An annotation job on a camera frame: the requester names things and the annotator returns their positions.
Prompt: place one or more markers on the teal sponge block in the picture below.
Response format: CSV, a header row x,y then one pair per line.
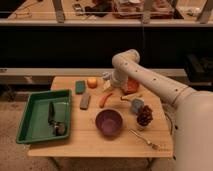
x,y
80,87

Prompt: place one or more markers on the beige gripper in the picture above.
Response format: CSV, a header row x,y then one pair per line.
x,y
107,86

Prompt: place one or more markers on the wooden table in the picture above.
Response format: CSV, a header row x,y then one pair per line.
x,y
86,141

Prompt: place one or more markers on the purple bowl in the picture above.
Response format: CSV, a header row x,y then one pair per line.
x,y
109,122

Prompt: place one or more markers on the red bowl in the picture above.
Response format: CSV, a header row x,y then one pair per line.
x,y
131,86

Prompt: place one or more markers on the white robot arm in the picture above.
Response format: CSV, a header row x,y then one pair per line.
x,y
193,137

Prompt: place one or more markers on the brown pine cone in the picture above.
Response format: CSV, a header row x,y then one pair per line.
x,y
144,116

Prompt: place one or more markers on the silver fork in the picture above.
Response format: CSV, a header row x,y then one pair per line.
x,y
147,141

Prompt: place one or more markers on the orange round fruit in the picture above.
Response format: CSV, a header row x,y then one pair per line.
x,y
92,82

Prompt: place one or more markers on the grey rectangular block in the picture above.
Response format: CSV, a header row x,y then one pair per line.
x,y
84,103

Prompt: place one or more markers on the dark utensil in tray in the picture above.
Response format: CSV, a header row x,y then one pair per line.
x,y
59,128

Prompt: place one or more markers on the green plastic tray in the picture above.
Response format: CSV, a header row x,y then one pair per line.
x,y
34,125

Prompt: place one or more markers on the grey blue small object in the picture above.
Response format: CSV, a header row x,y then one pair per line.
x,y
136,104

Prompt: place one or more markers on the yellow banana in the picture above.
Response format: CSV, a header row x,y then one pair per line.
x,y
129,97

